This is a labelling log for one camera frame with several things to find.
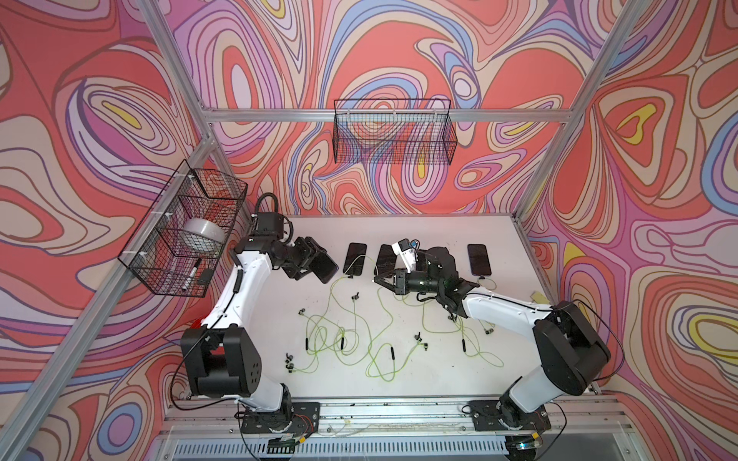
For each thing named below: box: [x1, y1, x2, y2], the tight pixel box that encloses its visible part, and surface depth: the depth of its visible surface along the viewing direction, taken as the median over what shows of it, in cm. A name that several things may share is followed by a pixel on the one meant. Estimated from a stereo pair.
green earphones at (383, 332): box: [367, 287, 429, 381], surface depth 88 cm
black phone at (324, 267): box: [309, 252, 340, 284], surface depth 82 cm
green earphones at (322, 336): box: [285, 308, 342, 374], surface depth 89 cm
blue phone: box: [467, 242, 492, 276], surface depth 107 cm
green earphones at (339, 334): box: [305, 274, 382, 373], surface depth 90 cm
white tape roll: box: [182, 218, 226, 246], surface depth 75 cm
